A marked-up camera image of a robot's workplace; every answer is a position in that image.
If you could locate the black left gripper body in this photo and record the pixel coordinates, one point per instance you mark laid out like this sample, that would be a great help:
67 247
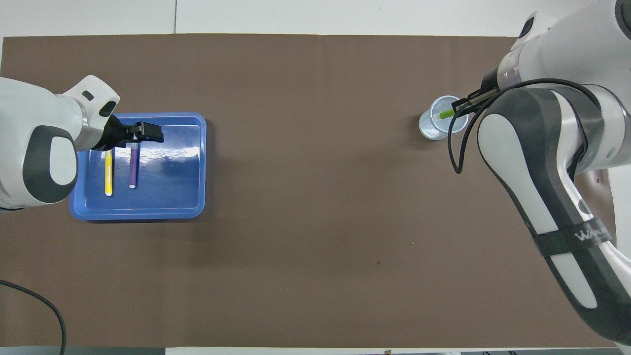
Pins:
112 134

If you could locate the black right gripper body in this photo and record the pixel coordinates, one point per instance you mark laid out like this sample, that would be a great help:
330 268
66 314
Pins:
490 86

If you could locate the purple marker pen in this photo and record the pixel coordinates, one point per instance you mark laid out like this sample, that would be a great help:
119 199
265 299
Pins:
133 167

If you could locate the green marker pen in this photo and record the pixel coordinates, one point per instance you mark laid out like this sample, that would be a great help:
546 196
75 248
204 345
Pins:
446 114

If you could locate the yellow marker pen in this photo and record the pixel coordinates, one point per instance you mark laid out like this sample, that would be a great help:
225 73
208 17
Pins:
109 172

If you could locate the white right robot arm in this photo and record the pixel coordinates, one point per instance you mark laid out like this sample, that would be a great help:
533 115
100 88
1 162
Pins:
542 148

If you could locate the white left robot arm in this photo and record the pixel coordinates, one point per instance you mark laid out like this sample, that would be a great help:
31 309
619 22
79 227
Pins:
29 148

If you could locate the clear plastic cup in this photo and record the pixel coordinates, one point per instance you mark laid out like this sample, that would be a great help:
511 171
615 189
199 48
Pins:
430 129

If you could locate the blue plastic tray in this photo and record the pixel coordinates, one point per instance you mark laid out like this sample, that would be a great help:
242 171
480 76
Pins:
167 187

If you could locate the brown table mat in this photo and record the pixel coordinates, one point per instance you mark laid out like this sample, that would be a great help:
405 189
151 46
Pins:
315 222

